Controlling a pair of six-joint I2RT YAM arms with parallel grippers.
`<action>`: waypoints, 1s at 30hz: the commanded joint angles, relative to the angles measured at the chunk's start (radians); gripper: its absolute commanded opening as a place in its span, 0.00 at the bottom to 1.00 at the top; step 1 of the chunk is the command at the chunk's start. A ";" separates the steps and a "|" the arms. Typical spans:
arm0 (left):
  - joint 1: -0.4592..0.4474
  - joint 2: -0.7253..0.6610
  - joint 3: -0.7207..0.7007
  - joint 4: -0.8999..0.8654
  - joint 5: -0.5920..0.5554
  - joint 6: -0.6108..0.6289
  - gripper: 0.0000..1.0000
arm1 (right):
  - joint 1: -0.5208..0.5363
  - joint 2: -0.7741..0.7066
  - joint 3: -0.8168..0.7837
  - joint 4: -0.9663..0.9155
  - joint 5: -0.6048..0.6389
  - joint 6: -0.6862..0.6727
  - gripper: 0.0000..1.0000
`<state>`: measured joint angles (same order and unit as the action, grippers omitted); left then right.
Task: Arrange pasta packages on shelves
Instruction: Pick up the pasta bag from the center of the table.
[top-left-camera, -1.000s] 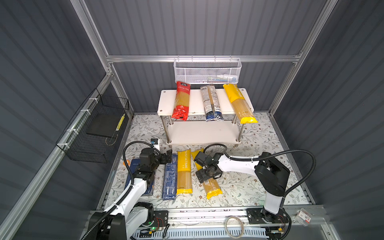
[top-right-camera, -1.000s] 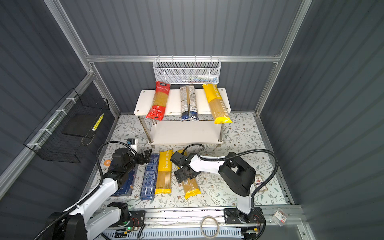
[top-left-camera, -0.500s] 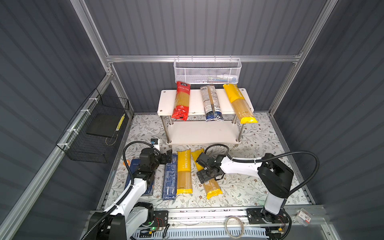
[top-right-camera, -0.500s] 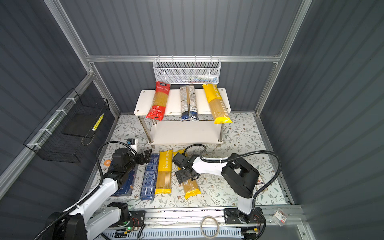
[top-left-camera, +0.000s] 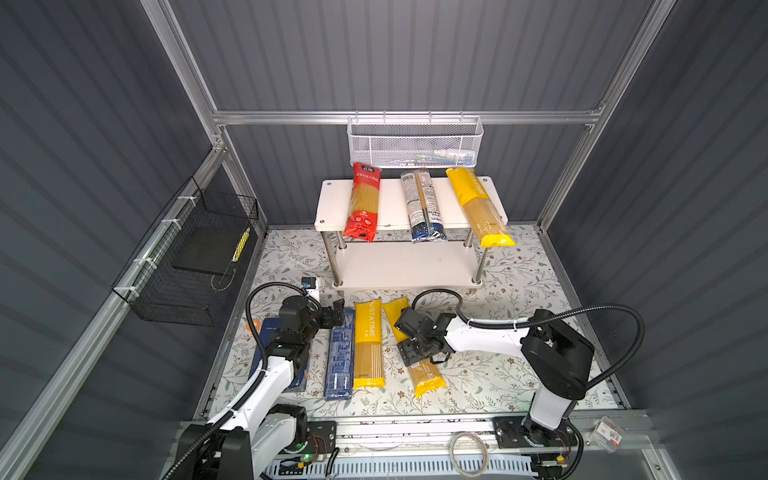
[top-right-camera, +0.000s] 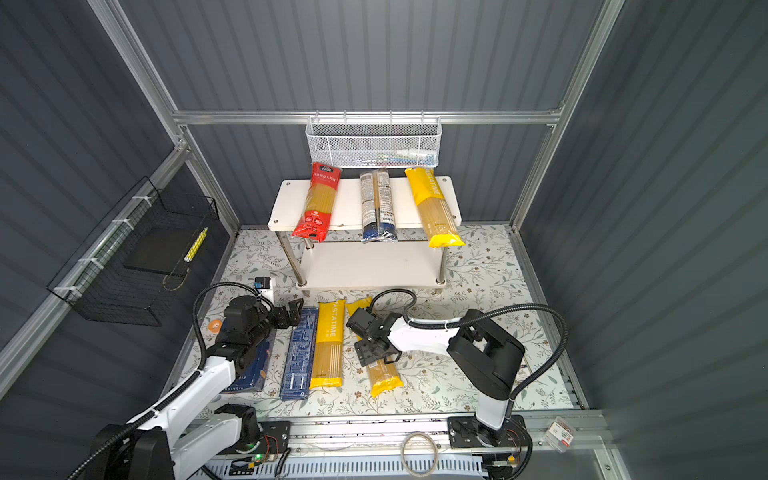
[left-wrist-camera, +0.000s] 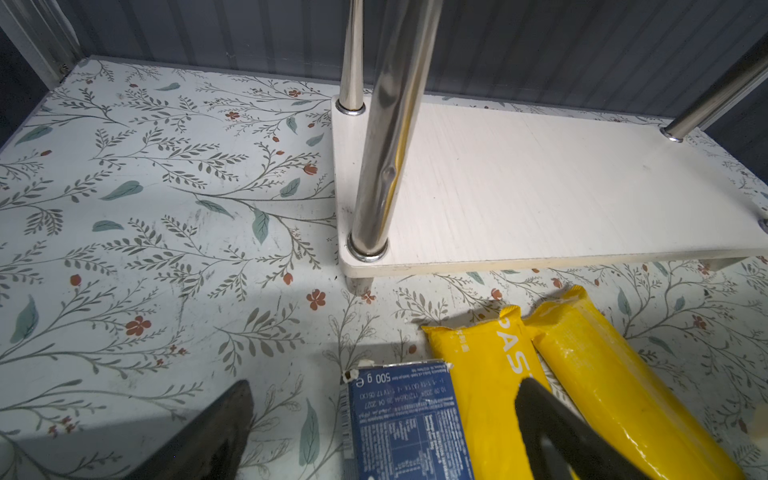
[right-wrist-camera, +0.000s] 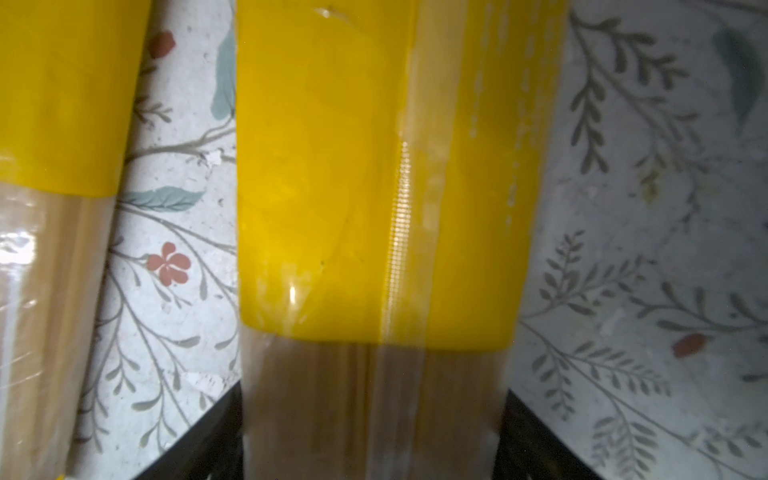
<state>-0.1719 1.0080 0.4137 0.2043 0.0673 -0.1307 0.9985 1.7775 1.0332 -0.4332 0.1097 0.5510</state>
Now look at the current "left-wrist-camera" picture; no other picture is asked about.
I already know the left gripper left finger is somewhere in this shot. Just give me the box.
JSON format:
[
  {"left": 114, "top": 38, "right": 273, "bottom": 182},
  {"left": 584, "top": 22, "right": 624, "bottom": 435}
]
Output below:
[{"left": 127, "top": 380, "right": 254, "bottom": 479}]

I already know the yellow Pastatime spaghetti pack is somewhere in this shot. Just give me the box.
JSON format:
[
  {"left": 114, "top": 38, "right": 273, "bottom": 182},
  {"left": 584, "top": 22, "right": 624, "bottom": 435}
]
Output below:
[{"left": 422, "top": 306, "right": 550, "bottom": 479}]

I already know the blue spaghetti box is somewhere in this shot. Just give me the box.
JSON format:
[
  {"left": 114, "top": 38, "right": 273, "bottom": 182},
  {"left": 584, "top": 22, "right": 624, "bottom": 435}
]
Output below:
[{"left": 340, "top": 360, "right": 475, "bottom": 479}]

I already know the white two-tier shelf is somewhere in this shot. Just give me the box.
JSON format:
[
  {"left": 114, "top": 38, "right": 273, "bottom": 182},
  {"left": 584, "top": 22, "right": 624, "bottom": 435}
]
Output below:
[{"left": 332, "top": 1, "right": 767, "bottom": 295}]

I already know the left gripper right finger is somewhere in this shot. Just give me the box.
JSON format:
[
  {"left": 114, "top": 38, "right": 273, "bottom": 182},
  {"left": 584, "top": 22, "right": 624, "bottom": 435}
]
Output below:
[{"left": 515, "top": 378, "right": 647, "bottom": 479}]

